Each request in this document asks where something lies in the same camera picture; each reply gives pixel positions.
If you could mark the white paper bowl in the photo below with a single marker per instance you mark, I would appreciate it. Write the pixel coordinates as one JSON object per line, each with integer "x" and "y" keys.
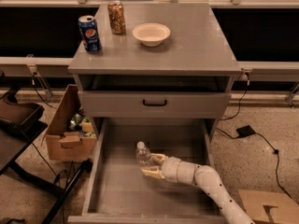
{"x": 151, "y": 34}

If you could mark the clear plastic water bottle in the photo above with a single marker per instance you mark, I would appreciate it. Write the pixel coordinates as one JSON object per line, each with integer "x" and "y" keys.
{"x": 143, "y": 154}

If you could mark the open grey bottom drawer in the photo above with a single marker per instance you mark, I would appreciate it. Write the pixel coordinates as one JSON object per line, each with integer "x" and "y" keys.
{"x": 119, "y": 193}

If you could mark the gold patterned can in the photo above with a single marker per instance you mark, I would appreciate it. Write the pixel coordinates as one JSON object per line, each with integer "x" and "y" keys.
{"x": 116, "y": 17}

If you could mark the cardboard box with items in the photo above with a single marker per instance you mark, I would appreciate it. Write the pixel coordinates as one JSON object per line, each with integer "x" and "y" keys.
{"x": 63, "y": 144}

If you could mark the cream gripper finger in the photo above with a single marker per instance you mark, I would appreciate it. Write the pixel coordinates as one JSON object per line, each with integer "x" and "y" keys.
{"x": 156, "y": 173}
{"x": 157, "y": 159}

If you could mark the black desk with stand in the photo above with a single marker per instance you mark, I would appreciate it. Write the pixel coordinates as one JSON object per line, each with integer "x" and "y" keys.
{"x": 14, "y": 140}

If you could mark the blue pepsi can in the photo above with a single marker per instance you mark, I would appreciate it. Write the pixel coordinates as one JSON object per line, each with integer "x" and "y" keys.
{"x": 88, "y": 28}

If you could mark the cardboard piece on floor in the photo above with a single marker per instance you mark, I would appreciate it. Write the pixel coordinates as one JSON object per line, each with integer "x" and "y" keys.
{"x": 269, "y": 207}

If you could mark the closed grey drawer black handle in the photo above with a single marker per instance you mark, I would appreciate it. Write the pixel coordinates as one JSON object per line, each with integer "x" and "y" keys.
{"x": 161, "y": 105}

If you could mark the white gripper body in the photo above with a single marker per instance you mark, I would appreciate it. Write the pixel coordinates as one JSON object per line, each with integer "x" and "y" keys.
{"x": 170, "y": 169}

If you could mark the grey drawer cabinet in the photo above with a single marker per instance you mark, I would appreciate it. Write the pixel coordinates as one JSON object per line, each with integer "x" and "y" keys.
{"x": 194, "y": 58}

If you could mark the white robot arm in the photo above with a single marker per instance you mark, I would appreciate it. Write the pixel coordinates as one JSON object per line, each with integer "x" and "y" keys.
{"x": 203, "y": 177}

